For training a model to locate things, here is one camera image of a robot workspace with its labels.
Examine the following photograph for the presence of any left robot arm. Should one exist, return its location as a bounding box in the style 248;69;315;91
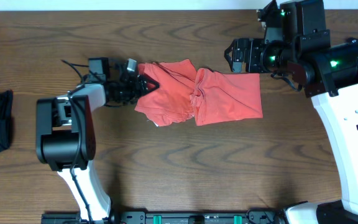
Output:
35;73;160;223

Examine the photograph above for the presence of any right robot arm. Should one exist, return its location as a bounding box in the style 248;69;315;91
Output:
224;37;358;223

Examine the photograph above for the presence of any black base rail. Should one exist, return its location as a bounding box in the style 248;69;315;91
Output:
41;210;287;224

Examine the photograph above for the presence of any red printed t-shirt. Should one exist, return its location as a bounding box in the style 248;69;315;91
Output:
135;59;263;127

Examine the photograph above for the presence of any left black cable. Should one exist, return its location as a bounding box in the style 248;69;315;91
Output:
61;58;96;224

